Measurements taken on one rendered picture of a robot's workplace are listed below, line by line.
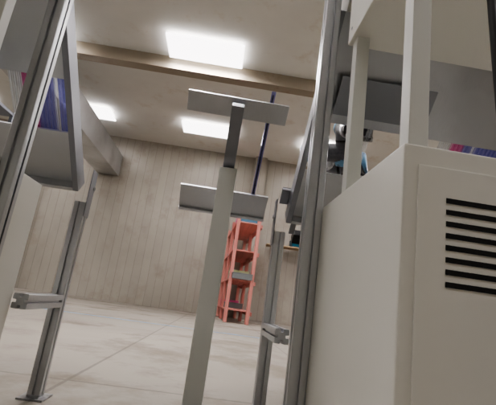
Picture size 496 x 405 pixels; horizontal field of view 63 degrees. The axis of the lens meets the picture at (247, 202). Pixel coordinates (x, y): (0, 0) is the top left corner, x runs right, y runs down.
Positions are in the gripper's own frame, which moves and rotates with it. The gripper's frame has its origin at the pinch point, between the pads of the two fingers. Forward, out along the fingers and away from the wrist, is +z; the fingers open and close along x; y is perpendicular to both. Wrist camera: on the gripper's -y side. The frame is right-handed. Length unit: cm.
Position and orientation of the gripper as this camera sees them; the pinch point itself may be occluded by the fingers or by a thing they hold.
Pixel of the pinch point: (366, 140)
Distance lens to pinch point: 143.7
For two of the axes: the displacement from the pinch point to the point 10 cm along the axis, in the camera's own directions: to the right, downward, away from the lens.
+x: 9.9, 1.5, 0.6
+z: 0.2, 2.5, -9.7
